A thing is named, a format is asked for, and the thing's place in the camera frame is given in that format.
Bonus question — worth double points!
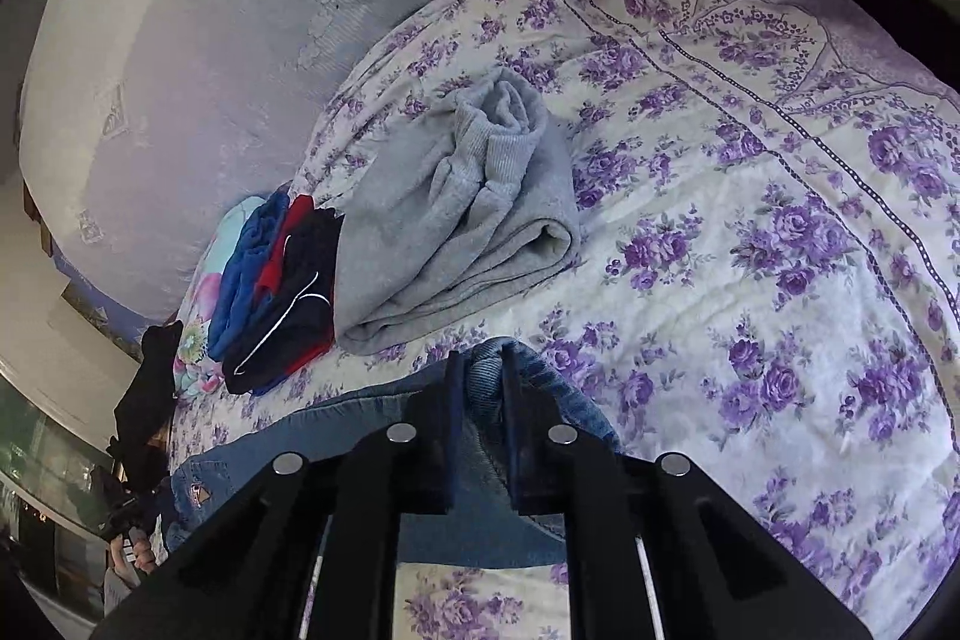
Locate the teal floral cloth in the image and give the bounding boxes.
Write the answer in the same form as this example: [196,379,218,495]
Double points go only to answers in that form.
[172,194,265,397]

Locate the bed with white embossed sheet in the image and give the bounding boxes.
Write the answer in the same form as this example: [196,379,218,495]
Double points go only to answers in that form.
[19,0,451,322]

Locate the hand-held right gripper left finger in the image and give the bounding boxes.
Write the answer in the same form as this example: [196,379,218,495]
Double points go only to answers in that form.
[90,351,467,640]

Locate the black cloth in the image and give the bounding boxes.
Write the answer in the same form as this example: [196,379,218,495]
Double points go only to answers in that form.
[112,321,185,461]

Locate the black and red folded pants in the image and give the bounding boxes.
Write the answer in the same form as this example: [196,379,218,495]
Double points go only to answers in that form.
[223,194,346,397]

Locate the purple floral blanket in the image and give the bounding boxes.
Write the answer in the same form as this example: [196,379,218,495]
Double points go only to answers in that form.
[165,0,960,640]

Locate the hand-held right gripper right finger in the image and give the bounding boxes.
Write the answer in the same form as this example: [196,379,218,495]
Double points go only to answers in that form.
[499,344,875,640]

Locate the blue denim pants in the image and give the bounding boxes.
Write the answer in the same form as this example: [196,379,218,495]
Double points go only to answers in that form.
[163,338,623,570]

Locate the grey folded sweatpants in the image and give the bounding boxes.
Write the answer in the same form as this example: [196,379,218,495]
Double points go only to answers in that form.
[334,66,582,356]

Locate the white framed window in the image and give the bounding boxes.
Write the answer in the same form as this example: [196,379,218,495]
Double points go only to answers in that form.
[0,370,113,603]

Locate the person's left hand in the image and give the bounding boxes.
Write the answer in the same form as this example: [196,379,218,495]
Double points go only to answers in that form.
[109,527,160,573]

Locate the blue bed base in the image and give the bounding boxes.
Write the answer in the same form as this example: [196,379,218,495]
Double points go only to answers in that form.
[49,235,151,360]

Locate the blue folded garment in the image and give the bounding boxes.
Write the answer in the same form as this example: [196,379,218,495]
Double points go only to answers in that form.
[208,190,295,365]

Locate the wooden bed frame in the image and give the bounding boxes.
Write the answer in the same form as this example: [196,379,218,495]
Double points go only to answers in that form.
[21,175,53,245]

